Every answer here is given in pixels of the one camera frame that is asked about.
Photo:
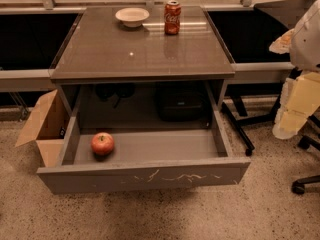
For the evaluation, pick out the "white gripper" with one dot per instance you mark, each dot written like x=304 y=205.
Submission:
x=306 y=43

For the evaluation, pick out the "red apple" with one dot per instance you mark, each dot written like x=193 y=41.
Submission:
x=102 y=144

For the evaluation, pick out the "black bag under counter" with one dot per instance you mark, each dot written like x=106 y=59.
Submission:
x=181 y=101

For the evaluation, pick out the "grey cabinet with counter top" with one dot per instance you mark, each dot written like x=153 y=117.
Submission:
x=102 y=50

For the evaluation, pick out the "open grey top drawer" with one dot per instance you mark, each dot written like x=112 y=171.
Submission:
x=148 y=153

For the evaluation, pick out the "black headphones under counter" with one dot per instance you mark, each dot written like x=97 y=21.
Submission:
x=121 y=90

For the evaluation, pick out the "red cola can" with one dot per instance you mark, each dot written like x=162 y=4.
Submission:
x=172 y=11

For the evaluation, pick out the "white ceramic bowl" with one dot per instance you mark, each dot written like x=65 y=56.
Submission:
x=132 y=17

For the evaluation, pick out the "open cardboard box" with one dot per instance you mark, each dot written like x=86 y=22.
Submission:
x=45 y=126

